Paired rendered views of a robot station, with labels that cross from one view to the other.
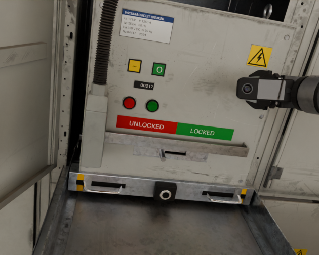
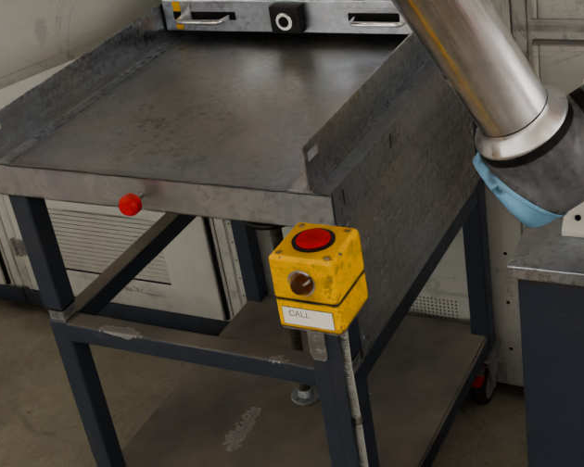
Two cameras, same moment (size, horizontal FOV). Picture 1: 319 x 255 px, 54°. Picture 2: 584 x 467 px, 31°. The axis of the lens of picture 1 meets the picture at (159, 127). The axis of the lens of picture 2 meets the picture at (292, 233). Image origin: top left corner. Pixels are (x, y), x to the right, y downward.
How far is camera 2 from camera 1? 138 cm
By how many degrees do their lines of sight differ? 37
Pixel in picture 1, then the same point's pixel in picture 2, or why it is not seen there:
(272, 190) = (557, 26)
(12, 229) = not seen: hidden behind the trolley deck
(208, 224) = (339, 61)
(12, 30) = not seen: outside the picture
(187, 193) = (324, 19)
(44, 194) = not seen: hidden behind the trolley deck
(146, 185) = (262, 12)
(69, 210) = (157, 51)
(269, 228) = (412, 52)
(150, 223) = (251, 61)
